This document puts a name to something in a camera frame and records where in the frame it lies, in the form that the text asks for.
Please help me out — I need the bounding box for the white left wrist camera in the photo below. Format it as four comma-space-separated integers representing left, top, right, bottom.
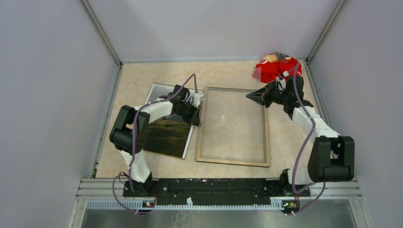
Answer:
192, 92, 206, 108

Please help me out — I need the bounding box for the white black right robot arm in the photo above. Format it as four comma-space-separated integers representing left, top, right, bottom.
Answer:
246, 76, 355, 196

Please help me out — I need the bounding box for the aluminium front rail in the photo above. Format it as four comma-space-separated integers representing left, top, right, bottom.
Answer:
68, 177, 374, 228

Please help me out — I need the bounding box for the wooden picture frame with glass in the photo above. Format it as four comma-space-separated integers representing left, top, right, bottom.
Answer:
195, 84, 270, 168

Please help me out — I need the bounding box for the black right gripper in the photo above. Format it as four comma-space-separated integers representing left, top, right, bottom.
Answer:
245, 80, 289, 109

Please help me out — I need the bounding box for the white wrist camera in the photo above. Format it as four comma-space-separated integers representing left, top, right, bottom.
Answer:
192, 92, 206, 108
276, 71, 289, 90

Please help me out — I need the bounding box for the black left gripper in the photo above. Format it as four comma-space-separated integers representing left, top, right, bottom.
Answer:
176, 102, 201, 127

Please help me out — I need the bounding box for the red crumpled cloth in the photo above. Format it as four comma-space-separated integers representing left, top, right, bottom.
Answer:
252, 52, 302, 83

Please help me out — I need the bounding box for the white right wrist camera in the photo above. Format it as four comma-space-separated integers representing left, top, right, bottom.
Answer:
276, 71, 289, 90

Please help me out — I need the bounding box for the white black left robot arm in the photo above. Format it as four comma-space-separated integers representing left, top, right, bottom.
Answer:
109, 84, 205, 196

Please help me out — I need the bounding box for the landscape photo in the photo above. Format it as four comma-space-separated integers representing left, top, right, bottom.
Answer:
144, 83, 195, 159

